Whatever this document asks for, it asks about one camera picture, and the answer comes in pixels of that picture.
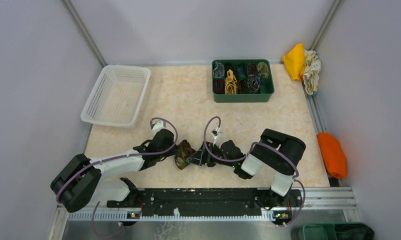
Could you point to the grey rolled tie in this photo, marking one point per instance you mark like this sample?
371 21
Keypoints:
218 70

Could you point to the brown green patterned tie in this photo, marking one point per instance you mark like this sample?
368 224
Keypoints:
184 151

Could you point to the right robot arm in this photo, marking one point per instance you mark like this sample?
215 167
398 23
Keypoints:
277 150

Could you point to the yellow cloth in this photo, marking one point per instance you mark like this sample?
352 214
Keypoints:
294 62

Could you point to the aluminium frame rail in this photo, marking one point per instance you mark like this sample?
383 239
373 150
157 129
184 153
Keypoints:
314 198

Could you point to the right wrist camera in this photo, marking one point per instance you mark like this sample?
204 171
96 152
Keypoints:
216 134

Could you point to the orange cloth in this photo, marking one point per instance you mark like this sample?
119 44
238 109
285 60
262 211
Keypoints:
334 158

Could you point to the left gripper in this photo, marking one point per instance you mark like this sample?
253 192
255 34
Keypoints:
172 152

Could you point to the green compartment tray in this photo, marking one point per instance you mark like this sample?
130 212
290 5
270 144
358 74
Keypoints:
242 68

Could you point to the red dark rolled tie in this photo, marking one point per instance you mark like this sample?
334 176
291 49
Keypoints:
219 86

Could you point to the cream patterned cloth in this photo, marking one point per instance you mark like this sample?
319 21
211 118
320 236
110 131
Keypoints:
312 72

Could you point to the yellow rolled tie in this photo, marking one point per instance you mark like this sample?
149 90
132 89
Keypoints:
230 87

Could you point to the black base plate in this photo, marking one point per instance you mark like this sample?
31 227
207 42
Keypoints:
207 202

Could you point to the white plastic basket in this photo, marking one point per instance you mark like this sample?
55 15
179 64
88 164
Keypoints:
116 97

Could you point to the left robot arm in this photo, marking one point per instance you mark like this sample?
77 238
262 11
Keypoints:
86 180

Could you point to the olive rolled tie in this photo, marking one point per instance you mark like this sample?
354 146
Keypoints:
263 70

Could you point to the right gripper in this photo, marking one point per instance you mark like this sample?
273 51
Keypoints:
200 157

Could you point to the green bin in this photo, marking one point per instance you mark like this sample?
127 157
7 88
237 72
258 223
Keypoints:
336 231

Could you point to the blue patterned rolled tie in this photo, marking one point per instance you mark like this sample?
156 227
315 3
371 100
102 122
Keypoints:
253 83

